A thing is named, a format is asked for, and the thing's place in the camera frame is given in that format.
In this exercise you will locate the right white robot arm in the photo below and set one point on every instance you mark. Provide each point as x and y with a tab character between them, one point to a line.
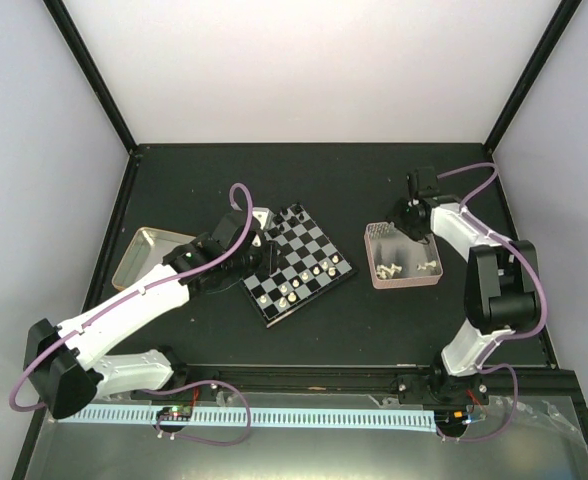
504	299

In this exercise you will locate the right black frame post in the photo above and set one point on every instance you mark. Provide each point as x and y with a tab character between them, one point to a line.
544	48

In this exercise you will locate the white slotted cable duct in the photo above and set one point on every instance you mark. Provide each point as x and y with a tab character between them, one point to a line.
256	417

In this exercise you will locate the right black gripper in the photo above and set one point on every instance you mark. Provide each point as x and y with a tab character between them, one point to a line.
394	217

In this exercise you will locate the black frame post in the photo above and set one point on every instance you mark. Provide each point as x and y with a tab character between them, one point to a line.
78	48
544	48

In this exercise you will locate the gold metal tin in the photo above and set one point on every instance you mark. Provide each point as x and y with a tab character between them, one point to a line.
146	249

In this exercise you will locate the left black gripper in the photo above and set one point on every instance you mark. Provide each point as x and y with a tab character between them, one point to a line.
270	260

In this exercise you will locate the left black frame post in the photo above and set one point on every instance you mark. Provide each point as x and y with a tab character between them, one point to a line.
78	48

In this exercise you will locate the black mounting rail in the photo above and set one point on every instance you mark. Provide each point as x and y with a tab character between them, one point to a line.
411	385

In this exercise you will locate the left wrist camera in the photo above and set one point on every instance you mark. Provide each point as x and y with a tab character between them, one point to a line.
262	218

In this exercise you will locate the pink tin with pieces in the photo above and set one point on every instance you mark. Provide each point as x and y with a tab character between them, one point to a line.
396	261

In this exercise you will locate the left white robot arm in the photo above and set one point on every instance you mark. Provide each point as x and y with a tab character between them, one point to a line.
70	364

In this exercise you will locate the black and white chessboard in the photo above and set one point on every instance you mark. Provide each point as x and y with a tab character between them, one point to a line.
302	246

